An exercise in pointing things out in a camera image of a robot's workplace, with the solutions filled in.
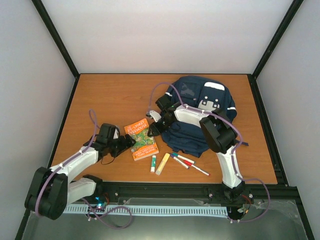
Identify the navy blue backpack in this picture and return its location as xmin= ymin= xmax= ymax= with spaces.
xmin=155 ymin=75 xmax=240 ymax=158

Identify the orange treehouse paperback book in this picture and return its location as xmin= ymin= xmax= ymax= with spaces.
xmin=124 ymin=118 xmax=159 ymax=161

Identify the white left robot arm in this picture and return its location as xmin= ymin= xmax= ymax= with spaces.
xmin=24 ymin=123 xmax=136 ymax=220

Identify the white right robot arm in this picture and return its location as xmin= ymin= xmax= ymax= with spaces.
xmin=146 ymin=95 xmax=245 ymax=203

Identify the green-capped white marker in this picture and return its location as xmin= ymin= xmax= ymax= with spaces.
xmin=172 ymin=152 xmax=196 ymax=164

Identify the white green glue stick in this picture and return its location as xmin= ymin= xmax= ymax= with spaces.
xmin=150 ymin=155 xmax=157 ymax=173

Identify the purple-capped white marker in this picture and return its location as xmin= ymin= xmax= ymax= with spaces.
xmin=169 ymin=153 xmax=190 ymax=169

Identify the yellow highlighter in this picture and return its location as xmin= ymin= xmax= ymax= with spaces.
xmin=155 ymin=153 xmax=170 ymax=176

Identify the red-capped white pen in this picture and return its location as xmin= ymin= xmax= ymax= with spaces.
xmin=190 ymin=164 xmax=210 ymax=176

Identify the red-capped white marker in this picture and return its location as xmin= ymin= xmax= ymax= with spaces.
xmin=181 ymin=159 xmax=195 ymax=167

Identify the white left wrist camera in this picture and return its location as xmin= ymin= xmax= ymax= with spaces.
xmin=113 ymin=126 xmax=120 ymax=139

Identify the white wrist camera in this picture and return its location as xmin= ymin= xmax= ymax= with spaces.
xmin=146 ymin=110 xmax=162 ymax=123
xmin=113 ymin=126 xmax=120 ymax=139

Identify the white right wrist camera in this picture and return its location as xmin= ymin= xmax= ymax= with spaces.
xmin=146 ymin=110 xmax=162 ymax=123

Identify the light blue slotted cable duct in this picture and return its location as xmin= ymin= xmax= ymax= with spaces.
xmin=62 ymin=202 xmax=229 ymax=217

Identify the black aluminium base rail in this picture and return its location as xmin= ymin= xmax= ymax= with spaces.
xmin=82 ymin=181 xmax=300 ymax=205

